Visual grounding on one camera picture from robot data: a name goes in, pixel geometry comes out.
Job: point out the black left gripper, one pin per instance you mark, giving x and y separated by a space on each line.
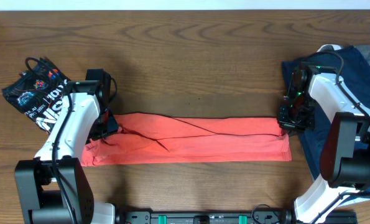
112 128

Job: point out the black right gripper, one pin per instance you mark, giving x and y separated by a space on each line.
285 123

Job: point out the red orange t-shirt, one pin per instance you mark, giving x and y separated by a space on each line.
155 139

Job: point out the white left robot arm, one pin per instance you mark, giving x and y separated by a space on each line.
52 186

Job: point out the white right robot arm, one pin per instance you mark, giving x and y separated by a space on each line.
345 157

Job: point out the navy blue garment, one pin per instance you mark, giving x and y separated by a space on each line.
356 76

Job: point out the black printed folded shirt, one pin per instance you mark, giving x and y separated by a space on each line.
38 94

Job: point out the grey aluminium base rail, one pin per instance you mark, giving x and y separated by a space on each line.
263 215

